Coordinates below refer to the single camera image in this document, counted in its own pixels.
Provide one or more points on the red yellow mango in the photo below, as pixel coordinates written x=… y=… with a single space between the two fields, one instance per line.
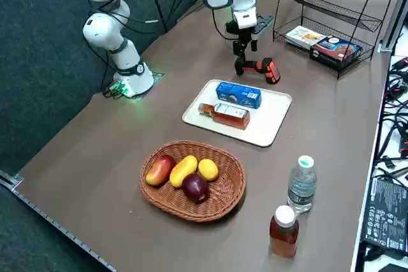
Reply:
x=159 y=171

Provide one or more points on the brown wicker basket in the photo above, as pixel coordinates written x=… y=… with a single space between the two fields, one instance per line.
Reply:
x=223 y=195

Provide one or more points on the black labelled device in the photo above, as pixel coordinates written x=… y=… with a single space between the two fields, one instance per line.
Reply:
x=385 y=214

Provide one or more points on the small round yellow mango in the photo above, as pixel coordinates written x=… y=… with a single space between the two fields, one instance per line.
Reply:
x=208 y=170

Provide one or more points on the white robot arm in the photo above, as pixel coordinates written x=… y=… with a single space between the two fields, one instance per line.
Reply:
x=127 y=58

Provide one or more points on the white-capped amber tea bottle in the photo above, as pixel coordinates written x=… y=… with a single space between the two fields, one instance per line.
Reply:
x=283 y=237

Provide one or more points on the silver table edge rail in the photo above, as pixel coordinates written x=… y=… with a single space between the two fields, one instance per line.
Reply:
x=48 y=214

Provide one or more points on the blue Oreo cookie box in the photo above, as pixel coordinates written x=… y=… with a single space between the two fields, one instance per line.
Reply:
x=239 y=93

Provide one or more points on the long yellow mango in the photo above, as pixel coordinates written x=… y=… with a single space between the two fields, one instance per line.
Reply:
x=181 y=171

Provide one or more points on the orange connector plug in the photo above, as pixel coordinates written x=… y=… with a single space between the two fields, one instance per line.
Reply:
x=404 y=144

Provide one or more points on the dark arm base plate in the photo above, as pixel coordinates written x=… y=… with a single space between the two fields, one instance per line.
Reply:
x=157 y=77

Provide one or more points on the orange black barcode scanner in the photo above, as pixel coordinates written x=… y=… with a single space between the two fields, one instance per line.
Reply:
x=271 y=71

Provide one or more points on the square amber tea bottle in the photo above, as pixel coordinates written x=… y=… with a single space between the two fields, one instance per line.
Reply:
x=231 y=119

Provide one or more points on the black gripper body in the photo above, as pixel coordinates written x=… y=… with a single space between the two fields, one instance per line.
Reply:
x=246 y=33

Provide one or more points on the dark red apple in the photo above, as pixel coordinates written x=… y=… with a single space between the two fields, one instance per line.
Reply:
x=196 y=189

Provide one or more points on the aluminium frame post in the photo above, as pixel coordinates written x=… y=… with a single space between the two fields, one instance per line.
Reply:
x=395 y=23

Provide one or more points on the red connector plug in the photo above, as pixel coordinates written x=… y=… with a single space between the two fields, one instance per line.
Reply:
x=401 y=63

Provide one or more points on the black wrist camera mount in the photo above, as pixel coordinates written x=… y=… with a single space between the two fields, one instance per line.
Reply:
x=265 y=23

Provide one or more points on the dark blue cookie box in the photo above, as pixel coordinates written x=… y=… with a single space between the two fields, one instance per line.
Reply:
x=334 y=50

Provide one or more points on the clear water bottle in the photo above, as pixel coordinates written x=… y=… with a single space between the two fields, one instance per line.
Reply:
x=301 y=186

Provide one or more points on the white snack box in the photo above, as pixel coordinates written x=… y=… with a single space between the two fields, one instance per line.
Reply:
x=303 y=36

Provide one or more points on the white rectangular tray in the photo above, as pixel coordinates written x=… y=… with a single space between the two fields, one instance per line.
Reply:
x=267 y=119

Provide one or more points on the green terminal block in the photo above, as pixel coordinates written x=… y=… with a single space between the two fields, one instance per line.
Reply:
x=116 y=88

